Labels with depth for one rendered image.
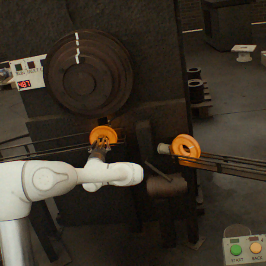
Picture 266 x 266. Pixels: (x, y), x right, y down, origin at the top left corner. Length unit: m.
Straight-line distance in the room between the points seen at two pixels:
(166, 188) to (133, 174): 0.32
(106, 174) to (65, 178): 0.36
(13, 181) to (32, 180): 0.07
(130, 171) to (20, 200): 0.61
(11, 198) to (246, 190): 1.83
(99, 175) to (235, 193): 1.38
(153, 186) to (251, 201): 0.88
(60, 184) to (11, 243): 0.26
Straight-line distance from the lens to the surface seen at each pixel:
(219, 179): 2.57
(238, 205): 2.34
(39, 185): 0.94
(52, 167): 0.95
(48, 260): 2.25
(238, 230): 1.46
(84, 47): 1.56
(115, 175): 1.34
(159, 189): 1.75
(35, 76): 1.88
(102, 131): 1.78
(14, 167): 1.02
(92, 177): 1.25
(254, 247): 1.28
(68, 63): 1.55
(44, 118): 1.95
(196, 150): 1.59
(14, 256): 1.07
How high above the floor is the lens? 1.59
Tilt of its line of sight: 28 degrees down
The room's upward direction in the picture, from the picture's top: 11 degrees counter-clockwise
